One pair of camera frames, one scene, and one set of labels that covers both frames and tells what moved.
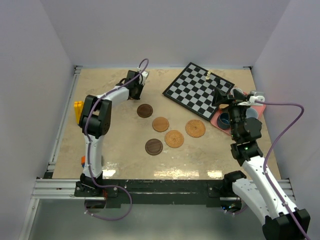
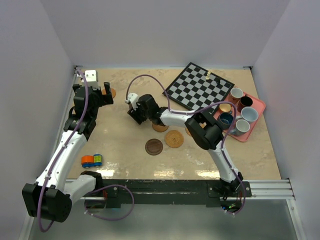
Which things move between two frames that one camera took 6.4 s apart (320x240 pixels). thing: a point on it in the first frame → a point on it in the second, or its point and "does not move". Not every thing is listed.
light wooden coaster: [160, 124] does not move
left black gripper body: [139, 87] → [100, 100]
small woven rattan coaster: [174, 139] does not move
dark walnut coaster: [154, 146] does not move
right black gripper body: [236, 112] → [139, 115]
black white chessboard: [194, 88] does not move
